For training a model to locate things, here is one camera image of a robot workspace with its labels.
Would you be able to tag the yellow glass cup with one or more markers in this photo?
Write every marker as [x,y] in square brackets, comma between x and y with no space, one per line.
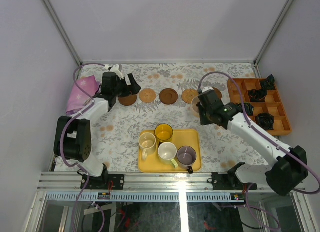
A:
[163,133]

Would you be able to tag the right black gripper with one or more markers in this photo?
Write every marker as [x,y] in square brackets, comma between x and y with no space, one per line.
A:
[203,121]

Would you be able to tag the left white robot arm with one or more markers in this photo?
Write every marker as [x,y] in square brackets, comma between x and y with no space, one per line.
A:
[73,139]

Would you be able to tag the orange compartment organizer tray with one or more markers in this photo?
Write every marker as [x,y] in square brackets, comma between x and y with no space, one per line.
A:
[273,104]

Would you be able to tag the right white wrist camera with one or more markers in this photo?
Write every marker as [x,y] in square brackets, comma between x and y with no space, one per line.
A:
[205,89]

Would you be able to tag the woven rattan coaster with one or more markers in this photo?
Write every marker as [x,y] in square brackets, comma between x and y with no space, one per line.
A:
[147,95]
[188,95]

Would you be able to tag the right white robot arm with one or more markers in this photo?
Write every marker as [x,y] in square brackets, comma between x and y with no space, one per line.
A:
[284,170]

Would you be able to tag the black item top compartment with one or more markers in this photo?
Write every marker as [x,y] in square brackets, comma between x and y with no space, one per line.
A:
[268,83]

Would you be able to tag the purple snowflake cloth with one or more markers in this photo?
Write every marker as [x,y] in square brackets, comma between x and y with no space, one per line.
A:
[78,100]

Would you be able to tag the blue slotted cable duct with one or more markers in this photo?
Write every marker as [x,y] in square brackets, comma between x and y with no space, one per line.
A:
[139,197]

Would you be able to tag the aluminium frame rail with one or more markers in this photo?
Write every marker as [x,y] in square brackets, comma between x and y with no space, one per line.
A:
[133,182]

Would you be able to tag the white green-handled mug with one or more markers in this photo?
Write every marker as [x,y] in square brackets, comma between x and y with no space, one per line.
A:
[167,153]

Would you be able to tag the black item left compartment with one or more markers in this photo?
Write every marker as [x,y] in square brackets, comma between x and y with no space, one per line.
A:
[249,109]

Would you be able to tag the small black clip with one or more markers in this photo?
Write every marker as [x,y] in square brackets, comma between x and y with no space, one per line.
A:
[190,170]

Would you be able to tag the yellow serving tray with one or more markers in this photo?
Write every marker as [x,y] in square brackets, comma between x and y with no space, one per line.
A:
[181,137]

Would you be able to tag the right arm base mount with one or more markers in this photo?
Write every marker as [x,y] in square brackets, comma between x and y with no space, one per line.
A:
[228,181]

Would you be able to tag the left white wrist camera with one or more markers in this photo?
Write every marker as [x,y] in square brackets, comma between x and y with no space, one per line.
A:
[117,69]

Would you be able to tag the purple mug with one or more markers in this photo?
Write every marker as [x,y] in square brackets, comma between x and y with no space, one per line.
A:
[186,157]

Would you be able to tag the black coiled item lower compartment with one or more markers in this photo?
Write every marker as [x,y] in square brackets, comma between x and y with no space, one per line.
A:
[265,121]

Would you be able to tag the cream mug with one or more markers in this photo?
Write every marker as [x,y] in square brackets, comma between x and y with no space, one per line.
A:
[147,143]

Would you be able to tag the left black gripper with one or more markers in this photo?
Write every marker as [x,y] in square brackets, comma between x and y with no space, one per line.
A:
[127,86]

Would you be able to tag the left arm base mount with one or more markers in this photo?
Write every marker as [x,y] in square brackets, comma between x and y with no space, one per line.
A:
[107,181]

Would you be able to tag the pink mug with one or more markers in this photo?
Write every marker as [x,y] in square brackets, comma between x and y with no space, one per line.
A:
[194,107]

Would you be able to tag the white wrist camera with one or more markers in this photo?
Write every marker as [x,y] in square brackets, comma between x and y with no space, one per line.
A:
[205,89]
[117,69]

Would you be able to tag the dark wooden coaster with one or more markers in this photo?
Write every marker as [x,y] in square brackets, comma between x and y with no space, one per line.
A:
[168,96]
[217,94]
[128,100]

